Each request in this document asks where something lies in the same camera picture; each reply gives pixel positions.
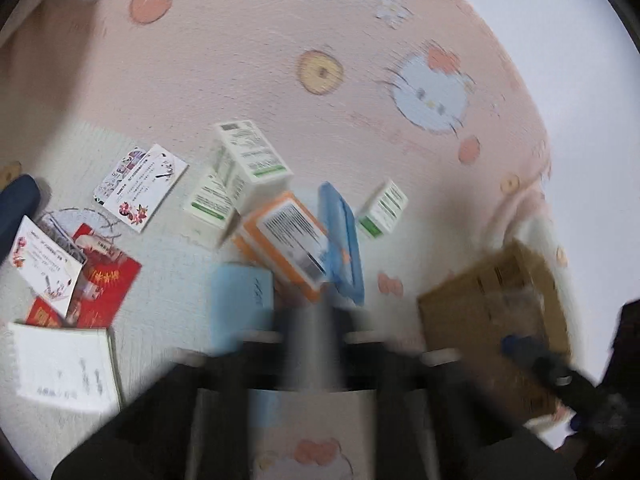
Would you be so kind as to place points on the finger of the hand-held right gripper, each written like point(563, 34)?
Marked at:
point(550, 372)

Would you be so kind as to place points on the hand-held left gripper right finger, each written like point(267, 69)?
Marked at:
point(370, 365)

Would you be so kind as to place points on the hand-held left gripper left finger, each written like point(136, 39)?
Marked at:
point(260, 365)

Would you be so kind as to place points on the light blue box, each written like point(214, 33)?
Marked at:
point(240, 300)

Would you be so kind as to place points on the brown cardboard box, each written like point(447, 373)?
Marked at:
point(480, 305)

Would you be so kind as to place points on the orange white box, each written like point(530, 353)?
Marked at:
point(285, 240)

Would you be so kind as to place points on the blue plastic pencil case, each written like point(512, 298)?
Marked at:
point(342, 240)

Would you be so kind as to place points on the small white green medicine box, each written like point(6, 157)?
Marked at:
point(210, 205)
point(382, 210)

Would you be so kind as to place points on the red envelope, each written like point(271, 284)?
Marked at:
point(107, 285)

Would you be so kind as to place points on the white notepad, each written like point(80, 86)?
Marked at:
point(62, 370)

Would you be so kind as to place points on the large white medicine box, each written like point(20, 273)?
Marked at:
point(252, 160)

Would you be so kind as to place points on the white floral sticker card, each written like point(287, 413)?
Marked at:
point(142, 185)

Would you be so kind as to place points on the white card with red flowers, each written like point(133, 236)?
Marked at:
point(42, 265)

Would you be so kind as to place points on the dark blue glasses case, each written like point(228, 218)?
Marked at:
point(17, 210)

